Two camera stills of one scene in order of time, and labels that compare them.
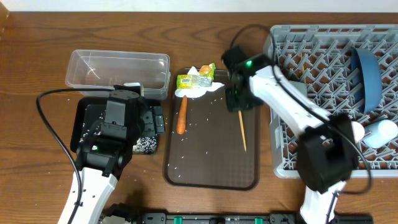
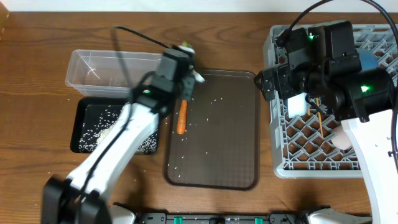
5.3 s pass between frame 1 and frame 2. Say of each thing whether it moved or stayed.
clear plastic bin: stayed
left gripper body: moved
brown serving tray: stayed
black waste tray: stayed
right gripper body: moved
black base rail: stayed
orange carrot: stayed
